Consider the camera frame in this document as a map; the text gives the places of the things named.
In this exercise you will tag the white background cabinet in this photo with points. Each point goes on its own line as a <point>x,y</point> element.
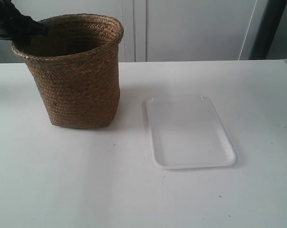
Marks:
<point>163,30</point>

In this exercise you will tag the white rectangular plastic tray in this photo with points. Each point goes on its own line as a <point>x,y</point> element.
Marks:
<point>186,132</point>

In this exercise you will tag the brown woven wicker basket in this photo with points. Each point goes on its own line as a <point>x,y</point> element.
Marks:
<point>75,68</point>

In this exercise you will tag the dark metal frame post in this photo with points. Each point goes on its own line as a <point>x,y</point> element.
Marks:
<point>267,29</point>

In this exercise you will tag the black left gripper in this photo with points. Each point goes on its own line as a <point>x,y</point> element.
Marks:
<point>17,27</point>

